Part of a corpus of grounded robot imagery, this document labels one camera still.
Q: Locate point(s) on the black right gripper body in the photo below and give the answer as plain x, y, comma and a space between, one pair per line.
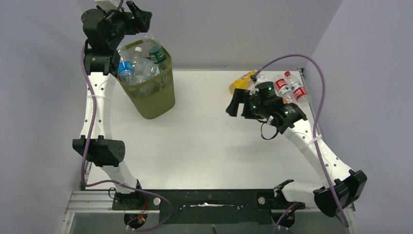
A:
257, 108

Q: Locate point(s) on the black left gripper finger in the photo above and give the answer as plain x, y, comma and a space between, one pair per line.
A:
140, 19
134, 30

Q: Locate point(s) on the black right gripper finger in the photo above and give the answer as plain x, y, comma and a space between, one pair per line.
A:
241, 94
232, 109

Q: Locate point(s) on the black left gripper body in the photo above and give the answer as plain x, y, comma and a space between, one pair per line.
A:
121, 24

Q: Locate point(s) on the dark green label bottle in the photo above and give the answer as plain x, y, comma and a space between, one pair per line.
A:
156, 52

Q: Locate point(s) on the large clear plastic bottle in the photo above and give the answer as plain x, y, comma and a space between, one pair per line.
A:
144, 68

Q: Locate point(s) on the blue label water bottle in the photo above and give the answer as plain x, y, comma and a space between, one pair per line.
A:
126, 71

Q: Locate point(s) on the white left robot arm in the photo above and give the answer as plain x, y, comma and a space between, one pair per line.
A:
105, 26

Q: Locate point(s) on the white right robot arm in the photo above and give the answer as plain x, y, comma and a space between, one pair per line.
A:
340, 185

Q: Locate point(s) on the green plastic mesh bin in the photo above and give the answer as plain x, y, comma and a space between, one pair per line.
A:
153, 97

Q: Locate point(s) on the yellow juice bottle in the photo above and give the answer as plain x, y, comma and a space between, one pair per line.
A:
244, 82

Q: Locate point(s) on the red label bottle red cap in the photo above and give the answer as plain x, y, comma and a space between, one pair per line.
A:
283, 89

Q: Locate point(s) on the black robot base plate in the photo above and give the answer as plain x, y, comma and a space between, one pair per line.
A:
206, 206

